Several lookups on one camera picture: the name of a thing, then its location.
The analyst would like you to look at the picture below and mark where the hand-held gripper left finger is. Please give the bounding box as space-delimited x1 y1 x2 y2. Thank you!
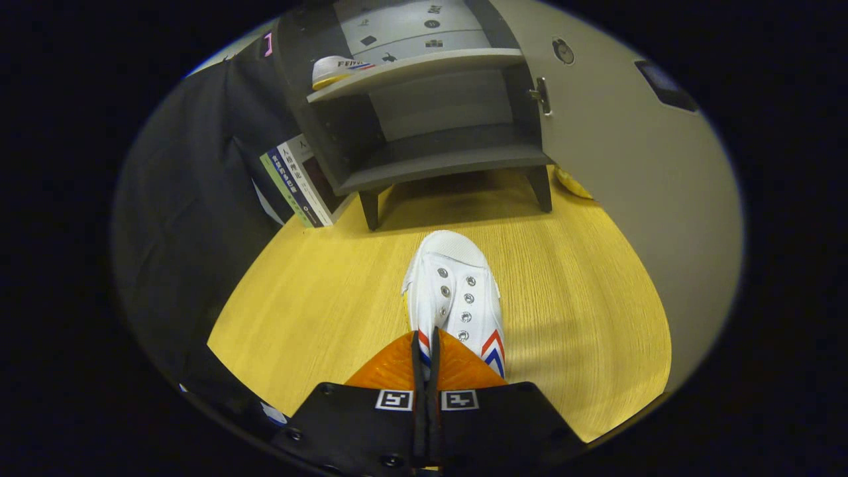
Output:
275 328 426 477

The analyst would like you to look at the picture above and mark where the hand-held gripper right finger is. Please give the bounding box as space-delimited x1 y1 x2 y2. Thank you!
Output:
429 327 587 477

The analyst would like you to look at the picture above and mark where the white canvas shoe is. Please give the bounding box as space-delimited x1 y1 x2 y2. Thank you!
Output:
311 55 376 91
401 230 506 382

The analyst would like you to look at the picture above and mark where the grey shoe cabinet door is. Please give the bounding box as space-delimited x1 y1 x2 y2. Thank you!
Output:
490 0 743 392

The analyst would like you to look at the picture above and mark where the dark grey shoe cabinet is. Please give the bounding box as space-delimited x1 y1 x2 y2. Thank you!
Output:
272 0 557 231

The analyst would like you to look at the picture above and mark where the metal door hinge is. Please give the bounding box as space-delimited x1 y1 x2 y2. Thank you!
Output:
528 76 552 117

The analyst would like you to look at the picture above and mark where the blue spine book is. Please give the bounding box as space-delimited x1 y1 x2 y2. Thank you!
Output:
268 149 320 228

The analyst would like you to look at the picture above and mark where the yellow soft toy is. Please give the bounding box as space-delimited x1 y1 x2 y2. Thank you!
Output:
555 166 595 200

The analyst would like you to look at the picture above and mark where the white spine book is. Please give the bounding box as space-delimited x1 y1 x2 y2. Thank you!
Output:
277 136 352 226

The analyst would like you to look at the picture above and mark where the black backdrop cloth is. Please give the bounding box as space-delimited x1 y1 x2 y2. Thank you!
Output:
113 30 312 425

